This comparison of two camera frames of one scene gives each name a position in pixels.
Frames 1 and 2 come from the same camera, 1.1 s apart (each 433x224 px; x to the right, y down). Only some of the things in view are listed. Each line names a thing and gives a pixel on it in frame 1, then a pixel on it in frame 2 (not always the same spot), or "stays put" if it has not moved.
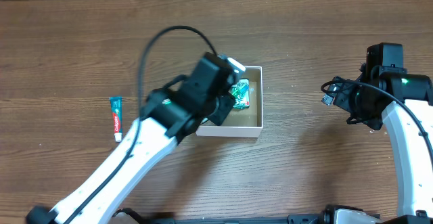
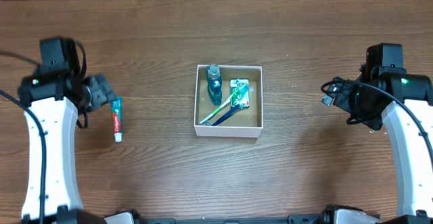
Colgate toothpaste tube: x=116 y=105 stays put
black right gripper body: x=343 y=99 stays put
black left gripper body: x=224 y=107 to x=100 y=91
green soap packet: x=241 y=92 stays put
